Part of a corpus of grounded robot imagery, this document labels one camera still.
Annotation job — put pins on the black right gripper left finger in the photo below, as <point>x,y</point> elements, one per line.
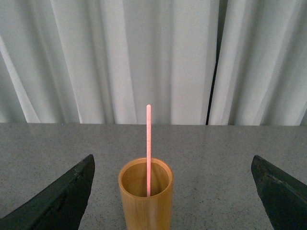
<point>60,206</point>

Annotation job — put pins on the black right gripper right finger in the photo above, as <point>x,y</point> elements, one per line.
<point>283,196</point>

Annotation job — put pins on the bamboo chopstick holder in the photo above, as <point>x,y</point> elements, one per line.
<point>144,212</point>

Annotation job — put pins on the white curtain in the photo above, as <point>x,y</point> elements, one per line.
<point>196,62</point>

